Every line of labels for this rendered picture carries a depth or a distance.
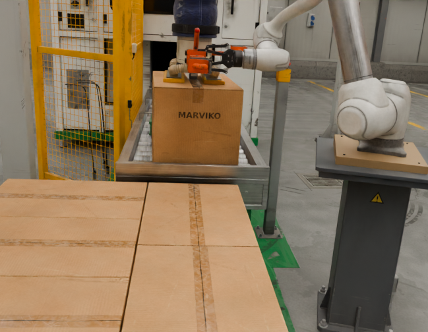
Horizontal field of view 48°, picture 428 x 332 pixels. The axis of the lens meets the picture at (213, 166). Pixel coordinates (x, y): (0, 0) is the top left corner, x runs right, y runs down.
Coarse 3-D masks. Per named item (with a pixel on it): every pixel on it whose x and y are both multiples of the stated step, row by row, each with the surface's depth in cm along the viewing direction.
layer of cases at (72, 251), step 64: (0, 192) 188; (64, 192) 192; (128, 192) 196; (192, 192) 200; (0, 256) 140; (64, 256) 142; (128, 256) 144; (192, 256) 147; (256, 256) 149; (0, 320) 112; (64, 320) 113; (128, 320) 114; (192, 320) 116; (256, 320) 117
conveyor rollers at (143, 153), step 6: (150, 108) 372; (150, 114) 348; (144, 126) 312; (144, 132) 295; (144, 138) 279; (150, 138) 280; (138, 144) 269; (144, 144) 270; (150, 144) 270; (138, 150) 261; (144, 150) 261; (150, 150) 261; (240, 150) 266; (138, 156) 244; (144, 156) 245; (150, 156) 245; (240, 156) 257; (240, 162) 248; (246, 162) 248
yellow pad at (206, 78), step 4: (204, 76) 236; (208, 76) 232; (220, 76) 239; (204, 80) 223; (208, 80) 223; (212, 80) 224; (216, 80) 224; (220, 80) 224; (216, 84) 224; (220, 84) 224; (224, 84) 225
